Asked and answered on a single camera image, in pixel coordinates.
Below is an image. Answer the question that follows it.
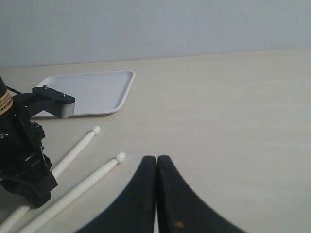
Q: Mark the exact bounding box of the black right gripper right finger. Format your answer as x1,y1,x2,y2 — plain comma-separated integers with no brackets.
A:
156,155,244,233

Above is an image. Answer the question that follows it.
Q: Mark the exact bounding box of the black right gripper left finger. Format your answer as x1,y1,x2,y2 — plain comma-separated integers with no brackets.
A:
78,156,156,233

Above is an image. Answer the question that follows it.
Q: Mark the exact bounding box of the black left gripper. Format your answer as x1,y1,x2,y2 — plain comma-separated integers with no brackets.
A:
0,93,57,208

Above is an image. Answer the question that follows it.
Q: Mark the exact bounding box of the white drumstick of gripper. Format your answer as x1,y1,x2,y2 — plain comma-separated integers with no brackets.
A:
18,152,126,233
0,126,101,233

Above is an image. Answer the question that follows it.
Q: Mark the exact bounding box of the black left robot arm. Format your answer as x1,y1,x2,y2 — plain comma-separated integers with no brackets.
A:
0,82,57,208

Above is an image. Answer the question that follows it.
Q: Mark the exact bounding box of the white rectangular plastic tray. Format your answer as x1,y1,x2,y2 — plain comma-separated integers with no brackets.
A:
37,70,135,117

